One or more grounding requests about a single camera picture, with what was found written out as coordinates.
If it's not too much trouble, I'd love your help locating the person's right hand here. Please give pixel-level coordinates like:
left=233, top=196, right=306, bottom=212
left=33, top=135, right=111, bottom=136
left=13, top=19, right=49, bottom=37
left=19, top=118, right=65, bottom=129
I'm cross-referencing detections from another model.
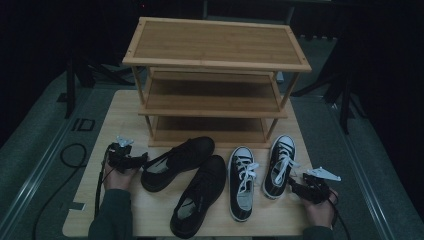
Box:
left=301, top=188, right=339, bottom=229

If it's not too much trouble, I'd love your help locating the black floor cable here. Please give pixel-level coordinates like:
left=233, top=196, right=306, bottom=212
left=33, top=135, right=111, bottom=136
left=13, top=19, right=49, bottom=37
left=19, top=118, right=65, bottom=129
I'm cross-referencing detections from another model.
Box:
left=31, top=143, right=88, bottom=240

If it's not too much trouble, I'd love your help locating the wooden three-tier shoe rack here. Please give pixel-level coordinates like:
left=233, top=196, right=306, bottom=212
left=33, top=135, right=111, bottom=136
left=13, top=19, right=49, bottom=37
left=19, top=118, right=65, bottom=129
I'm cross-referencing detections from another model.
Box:
left=122, top=16, right=313, bottom=149

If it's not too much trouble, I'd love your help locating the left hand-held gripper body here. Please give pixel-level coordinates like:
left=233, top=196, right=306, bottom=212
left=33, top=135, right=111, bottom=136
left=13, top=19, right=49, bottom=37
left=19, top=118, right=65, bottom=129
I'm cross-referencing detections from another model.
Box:
left=105, top=135, right=143, bottom=174

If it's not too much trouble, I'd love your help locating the black metal stand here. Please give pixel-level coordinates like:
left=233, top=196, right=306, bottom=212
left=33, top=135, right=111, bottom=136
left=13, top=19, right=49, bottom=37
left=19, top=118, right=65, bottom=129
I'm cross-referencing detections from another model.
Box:
left=291, top=71, right=368, bottom=135
left=56, top=54, right=136, bottom=120

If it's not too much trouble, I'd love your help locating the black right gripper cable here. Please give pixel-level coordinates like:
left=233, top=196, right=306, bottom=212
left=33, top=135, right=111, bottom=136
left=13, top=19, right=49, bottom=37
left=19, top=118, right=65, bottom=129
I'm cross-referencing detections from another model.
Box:
left=328, top=189, right=352, bottom=240

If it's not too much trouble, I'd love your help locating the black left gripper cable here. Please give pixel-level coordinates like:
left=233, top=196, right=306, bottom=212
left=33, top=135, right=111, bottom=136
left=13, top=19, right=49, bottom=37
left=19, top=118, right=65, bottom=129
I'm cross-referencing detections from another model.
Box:
left=94, top=148, right=112, bottom=219

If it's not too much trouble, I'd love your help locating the black lace-up shoe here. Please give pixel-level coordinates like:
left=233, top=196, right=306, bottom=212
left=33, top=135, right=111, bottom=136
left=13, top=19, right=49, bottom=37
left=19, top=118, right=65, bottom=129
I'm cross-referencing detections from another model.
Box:
left=169, top=154, right=228, bottom=240
left=140, top=135, right=216, bottom=193

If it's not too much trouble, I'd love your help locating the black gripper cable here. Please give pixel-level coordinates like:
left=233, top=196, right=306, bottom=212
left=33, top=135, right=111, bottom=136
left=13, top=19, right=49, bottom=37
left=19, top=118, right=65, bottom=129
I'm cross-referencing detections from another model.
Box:
left=328, top=189, right=352, bottom=240
left=94, top=148, right=112, bottom=219

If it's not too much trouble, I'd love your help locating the person's left hand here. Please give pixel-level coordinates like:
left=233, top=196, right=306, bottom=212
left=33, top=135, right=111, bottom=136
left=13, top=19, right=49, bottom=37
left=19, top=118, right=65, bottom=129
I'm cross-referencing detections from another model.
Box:
left=103, top=161, right=139, bottom=192

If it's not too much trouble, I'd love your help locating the black and white canvas sneaker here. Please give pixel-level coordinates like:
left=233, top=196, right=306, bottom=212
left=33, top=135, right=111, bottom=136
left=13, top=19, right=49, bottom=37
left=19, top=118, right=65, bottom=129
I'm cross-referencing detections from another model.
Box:
left=227, top=145, right=260, bottom=223
left=262, top=134, right=300, bottom=200

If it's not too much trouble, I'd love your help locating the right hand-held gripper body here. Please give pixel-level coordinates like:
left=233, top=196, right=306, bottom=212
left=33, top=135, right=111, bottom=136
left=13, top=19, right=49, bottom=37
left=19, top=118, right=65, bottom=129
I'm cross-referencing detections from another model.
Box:
left=301, top=166, right=342, bottom=205

